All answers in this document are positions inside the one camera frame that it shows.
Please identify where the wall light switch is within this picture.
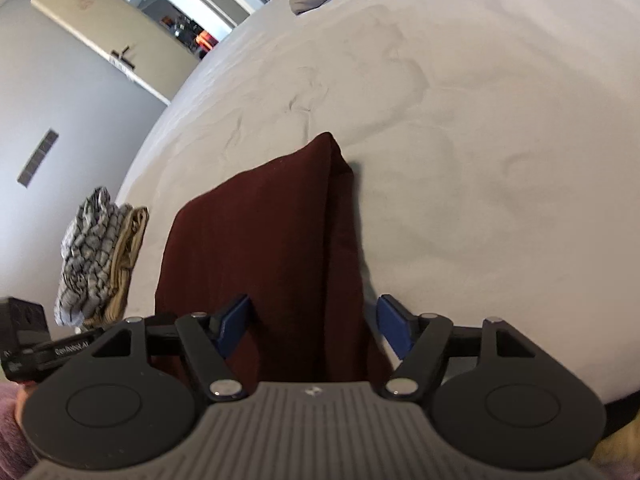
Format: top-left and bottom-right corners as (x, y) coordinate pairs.
(17, 129), (58, 188)

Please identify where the grey bed sheet mattress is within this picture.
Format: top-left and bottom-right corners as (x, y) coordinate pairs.
(118, 0), (639, 402)

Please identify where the white open door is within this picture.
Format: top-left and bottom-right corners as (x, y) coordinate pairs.
(32, 0), (198, 105)

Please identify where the grey striped folded garment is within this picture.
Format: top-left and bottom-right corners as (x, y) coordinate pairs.
(54, 186), (131, 327)

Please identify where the tan striped folded garment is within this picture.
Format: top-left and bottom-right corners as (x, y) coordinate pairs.
(81, 207), (150, 330)

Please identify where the dark red sweater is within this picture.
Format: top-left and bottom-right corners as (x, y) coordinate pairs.
(155, 133), (392, 390)

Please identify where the person's left hand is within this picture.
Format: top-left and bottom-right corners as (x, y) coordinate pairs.
(14, 382), (38, 427)

